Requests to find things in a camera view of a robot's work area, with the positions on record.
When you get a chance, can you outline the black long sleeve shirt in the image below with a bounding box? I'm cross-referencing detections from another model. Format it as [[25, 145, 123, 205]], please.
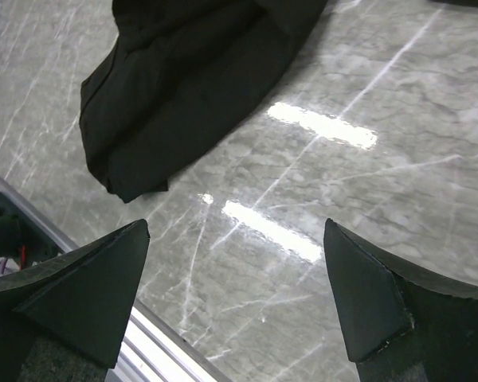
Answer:
[[80, 1, 327, 203]]

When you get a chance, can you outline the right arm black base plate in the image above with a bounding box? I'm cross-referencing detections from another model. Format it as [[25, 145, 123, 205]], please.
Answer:
[[0, 192, 62, 276]]

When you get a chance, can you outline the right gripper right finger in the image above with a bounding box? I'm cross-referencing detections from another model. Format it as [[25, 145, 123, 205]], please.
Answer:
[[323, 220, 478, 381]]

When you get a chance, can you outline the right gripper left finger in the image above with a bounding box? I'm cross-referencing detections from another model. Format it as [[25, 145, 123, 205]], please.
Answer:
[[0, 219, 149, 381]]

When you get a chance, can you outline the aluminium front rail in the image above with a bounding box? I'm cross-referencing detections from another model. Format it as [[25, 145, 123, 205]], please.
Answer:
[[0, 178, 225, 381]]

